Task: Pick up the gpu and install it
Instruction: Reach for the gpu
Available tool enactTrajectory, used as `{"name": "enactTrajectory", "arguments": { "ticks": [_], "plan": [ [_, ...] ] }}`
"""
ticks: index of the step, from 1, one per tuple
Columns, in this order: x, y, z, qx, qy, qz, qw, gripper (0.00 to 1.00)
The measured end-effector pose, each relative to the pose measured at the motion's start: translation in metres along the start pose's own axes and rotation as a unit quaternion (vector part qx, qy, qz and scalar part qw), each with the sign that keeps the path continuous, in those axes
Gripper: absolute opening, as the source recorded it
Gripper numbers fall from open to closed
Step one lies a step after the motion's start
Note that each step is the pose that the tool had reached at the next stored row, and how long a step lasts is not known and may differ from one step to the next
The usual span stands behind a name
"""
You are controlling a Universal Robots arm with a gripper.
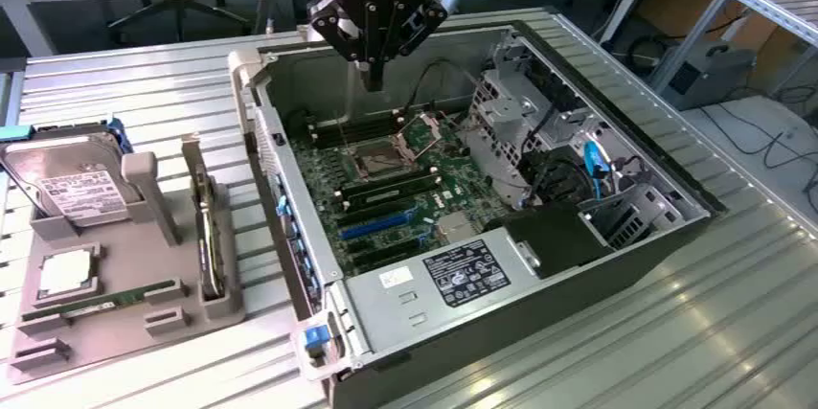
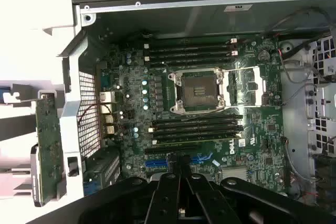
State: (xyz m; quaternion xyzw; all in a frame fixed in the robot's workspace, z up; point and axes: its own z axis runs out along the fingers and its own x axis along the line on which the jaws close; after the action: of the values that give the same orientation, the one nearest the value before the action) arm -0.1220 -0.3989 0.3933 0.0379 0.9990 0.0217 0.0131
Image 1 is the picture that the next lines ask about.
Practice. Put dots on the black RAM slot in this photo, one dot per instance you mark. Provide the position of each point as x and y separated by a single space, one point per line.
364 134
408 175
370 120

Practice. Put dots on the blue disk carrier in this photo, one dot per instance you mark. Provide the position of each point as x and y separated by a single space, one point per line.
16 133

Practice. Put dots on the silver CPU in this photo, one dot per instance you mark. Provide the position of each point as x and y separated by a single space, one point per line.
64 272

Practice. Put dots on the grey power supply with label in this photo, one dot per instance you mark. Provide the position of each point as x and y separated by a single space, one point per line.
382 313

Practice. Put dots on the black office chair base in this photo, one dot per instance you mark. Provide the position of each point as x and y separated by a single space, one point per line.
181 2

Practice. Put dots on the silver perforated drive cage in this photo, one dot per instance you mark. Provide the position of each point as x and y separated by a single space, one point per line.
504 107

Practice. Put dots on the aluminium frame table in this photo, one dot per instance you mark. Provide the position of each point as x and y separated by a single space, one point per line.
765 2

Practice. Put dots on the thin metal locking lever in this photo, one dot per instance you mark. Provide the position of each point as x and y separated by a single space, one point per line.
341 133

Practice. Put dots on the blue expansion slot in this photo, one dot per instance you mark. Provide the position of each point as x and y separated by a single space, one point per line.
376 227

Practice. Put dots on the blue case latch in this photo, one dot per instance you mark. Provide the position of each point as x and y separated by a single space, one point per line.
316 336

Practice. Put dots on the black and green graphics card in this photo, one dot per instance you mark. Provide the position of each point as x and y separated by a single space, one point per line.
210 246

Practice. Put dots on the silver chipset heatsink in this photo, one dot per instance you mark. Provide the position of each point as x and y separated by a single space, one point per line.
456 229

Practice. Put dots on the silver disk bay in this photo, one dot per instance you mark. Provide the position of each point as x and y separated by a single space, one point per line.
632 222

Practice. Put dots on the green motherboard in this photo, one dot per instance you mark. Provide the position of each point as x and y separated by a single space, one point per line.
463 179

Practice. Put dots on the grey parts rack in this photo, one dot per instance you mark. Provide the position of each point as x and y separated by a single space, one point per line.
128 260

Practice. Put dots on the green RAM stick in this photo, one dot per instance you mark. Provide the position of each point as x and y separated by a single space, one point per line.
389 194
96 304

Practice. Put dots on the CPU socket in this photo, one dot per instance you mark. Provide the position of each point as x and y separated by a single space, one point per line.
380 160

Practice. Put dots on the metal socket cover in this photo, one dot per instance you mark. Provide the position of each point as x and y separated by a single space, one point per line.
424 133

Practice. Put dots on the black expansion slot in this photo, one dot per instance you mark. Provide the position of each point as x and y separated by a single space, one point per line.
370 215
389 256

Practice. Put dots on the open black PC case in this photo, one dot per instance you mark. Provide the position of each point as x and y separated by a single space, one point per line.
447 370

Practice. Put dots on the silver hard disk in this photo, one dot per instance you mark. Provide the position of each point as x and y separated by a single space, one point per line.
64 165

